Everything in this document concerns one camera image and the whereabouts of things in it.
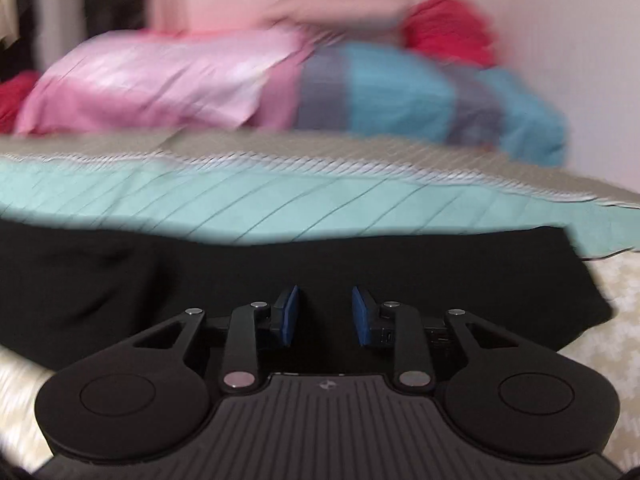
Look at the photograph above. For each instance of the teal and beige quilted bedspread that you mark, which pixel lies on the teal and beige quilted bedspread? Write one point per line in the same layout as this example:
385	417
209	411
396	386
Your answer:
300	200

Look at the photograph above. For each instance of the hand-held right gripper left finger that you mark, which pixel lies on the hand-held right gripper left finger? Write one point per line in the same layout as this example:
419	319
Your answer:
289	316

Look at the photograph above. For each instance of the black pants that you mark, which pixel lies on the black pants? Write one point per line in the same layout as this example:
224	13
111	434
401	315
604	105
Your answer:
150	280

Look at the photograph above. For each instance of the pink pillow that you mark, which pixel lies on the pink pillow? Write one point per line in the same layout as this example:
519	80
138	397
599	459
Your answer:
340	5

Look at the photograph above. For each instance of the red cloth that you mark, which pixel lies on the red cloth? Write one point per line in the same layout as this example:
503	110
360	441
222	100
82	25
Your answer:
450	30

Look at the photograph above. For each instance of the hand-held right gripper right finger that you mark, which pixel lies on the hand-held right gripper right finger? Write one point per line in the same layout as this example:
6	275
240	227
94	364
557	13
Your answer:
361	316

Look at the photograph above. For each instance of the pink floral quilt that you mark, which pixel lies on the pink floral quilt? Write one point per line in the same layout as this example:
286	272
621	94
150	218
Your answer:
150	80

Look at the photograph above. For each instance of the blue and grey blanket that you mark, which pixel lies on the blue and grey blanket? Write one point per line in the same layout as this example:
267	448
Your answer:
395	85

